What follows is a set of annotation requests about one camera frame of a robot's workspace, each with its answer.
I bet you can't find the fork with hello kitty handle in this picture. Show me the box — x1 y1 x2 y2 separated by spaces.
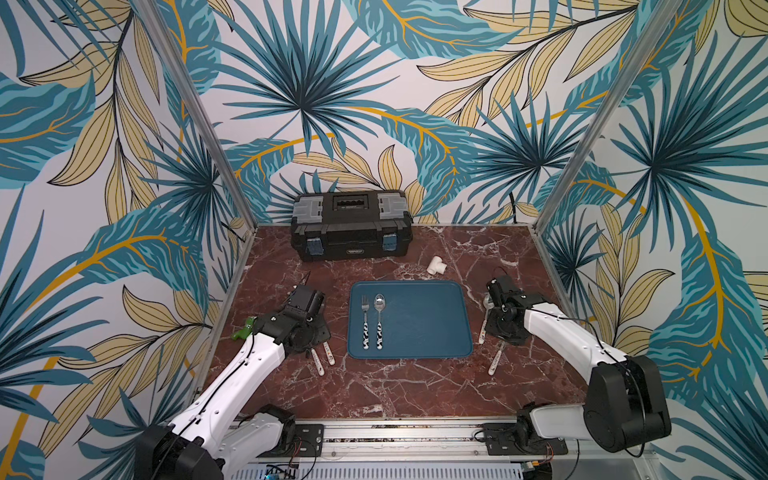
323 341 336 366

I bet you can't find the fork with cow-pattern handle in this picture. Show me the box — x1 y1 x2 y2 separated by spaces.
361 295 370 350

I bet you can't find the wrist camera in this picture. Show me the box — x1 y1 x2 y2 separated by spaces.
486 275 519 308
286 285 325 319

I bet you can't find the black toolbox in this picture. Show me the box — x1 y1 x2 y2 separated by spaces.
290 190 413 262

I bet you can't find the spoon with panda handle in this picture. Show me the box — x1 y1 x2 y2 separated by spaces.
478 294 494 345

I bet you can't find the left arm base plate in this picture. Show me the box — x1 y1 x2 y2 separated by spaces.
258 424 325 459

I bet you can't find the spoon with hello kitty handle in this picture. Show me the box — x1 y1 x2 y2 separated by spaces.
310 349 325 376

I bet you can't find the spoon with cow-pattern handle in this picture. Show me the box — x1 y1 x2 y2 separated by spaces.
374 294 386 350

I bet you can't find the fork with panda handle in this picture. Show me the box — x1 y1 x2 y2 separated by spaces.
487 342 506 376

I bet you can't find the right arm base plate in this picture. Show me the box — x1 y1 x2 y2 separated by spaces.
474 423 568 459

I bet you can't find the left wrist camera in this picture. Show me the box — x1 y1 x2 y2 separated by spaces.
286 285 325 319

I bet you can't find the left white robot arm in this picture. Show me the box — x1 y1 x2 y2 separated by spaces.
133 313 330 479

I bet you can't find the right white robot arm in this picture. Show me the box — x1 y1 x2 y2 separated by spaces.
485 294 672 453

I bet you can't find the aluminium front rail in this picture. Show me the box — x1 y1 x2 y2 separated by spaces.
143 418 649 464

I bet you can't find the green toy drill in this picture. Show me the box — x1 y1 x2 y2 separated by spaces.
232 316 256 340

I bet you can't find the white PVC tee fitting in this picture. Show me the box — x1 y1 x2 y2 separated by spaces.
427 256 447 275

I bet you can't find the teal plastic tray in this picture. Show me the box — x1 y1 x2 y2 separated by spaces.
347 280 473 360

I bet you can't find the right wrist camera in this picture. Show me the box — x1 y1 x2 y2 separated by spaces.
486 275 519 308

